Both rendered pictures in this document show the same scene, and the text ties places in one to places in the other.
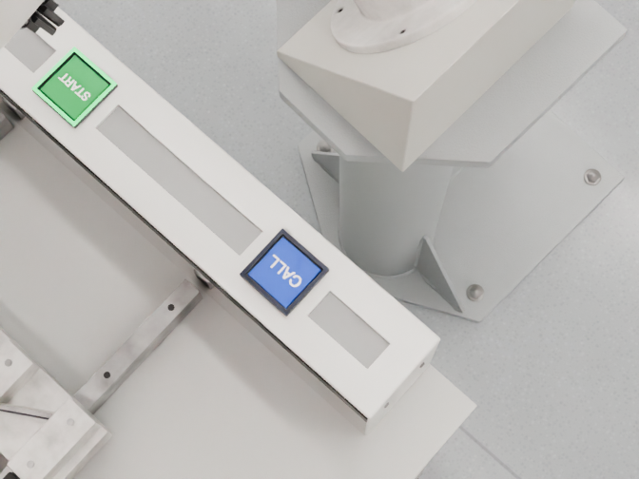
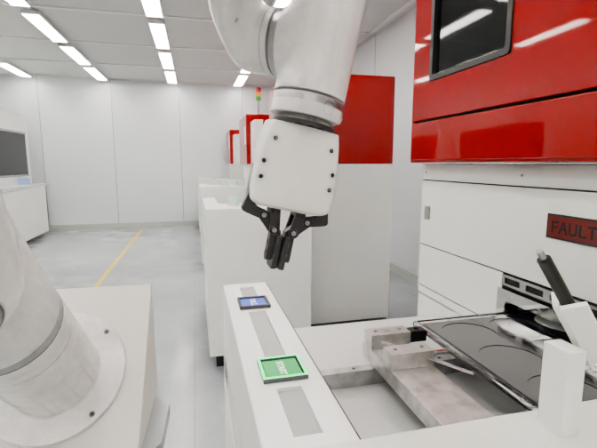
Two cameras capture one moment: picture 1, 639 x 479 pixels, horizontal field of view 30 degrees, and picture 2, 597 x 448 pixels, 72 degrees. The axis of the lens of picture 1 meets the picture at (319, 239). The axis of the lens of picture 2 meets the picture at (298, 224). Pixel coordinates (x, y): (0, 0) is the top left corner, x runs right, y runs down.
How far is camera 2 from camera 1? 123 cm
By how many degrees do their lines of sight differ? 95
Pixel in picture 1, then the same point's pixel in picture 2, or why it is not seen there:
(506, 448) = not seen: outside the picture
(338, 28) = (110, 391)
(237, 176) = (238, 324)
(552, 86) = not seen: hidden behind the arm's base
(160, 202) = (281, 328)
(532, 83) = not seen: hidden behind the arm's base
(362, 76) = (143, 335)
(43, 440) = (390, 331)
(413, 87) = (143, 292)
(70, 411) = (373, 333)
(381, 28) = (105, 351)
